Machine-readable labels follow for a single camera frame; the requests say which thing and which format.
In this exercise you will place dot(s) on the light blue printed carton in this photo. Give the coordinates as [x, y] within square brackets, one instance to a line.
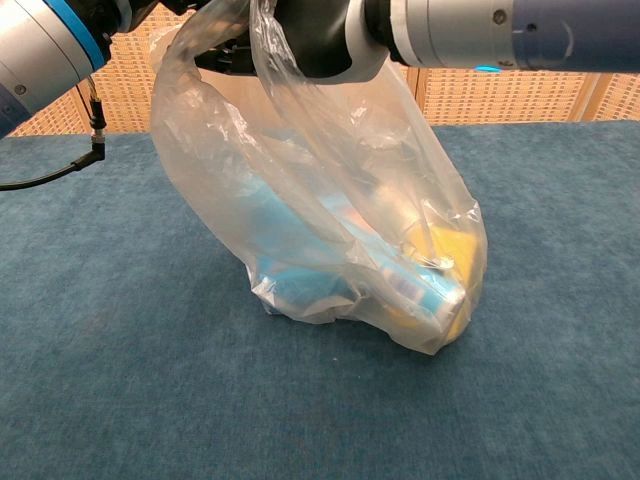
[300, 285]

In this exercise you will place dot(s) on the clear plastic shopping bag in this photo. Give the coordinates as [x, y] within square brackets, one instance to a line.
[225, 175]

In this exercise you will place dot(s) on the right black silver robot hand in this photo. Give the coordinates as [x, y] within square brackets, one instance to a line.
[325, 35]

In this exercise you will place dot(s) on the teal blue carpet mat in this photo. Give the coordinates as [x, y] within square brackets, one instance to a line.
[125, 350]

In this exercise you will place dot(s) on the yellow soft packet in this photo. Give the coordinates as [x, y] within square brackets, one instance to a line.
[450, 240]

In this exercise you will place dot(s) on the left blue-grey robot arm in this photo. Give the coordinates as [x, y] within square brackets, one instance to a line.
[35, 50]

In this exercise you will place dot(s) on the woven bamboo folding screen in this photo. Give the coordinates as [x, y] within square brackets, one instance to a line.
[500, 95]

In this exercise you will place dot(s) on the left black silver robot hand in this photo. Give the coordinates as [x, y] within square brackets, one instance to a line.
[180, 4]

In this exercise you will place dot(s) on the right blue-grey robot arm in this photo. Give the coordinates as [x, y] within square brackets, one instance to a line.
[500, 35]

